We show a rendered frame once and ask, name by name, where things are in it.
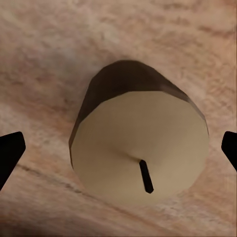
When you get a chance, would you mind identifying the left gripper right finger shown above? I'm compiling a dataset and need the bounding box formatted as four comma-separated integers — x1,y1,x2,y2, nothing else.
221,131,237,171

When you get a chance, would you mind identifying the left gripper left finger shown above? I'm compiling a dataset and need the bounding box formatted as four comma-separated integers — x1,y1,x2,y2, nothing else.
0,131,26,190

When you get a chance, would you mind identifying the pillar candle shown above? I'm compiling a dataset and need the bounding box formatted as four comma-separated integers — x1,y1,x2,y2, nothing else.
69,61,211,208

